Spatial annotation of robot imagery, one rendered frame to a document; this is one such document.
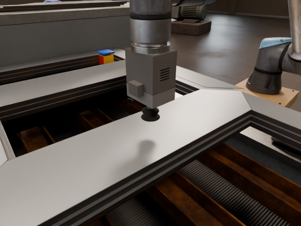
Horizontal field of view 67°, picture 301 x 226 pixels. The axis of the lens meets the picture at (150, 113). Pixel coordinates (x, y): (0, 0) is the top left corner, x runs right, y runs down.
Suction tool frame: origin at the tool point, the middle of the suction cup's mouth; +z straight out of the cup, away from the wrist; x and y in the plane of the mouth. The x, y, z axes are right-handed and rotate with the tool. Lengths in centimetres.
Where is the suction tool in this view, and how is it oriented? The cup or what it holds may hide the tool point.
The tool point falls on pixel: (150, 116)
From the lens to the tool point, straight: 51.1
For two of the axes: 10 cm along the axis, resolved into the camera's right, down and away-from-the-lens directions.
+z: 0.0, 8.7, 4.9
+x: 7.5, -3.2, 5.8
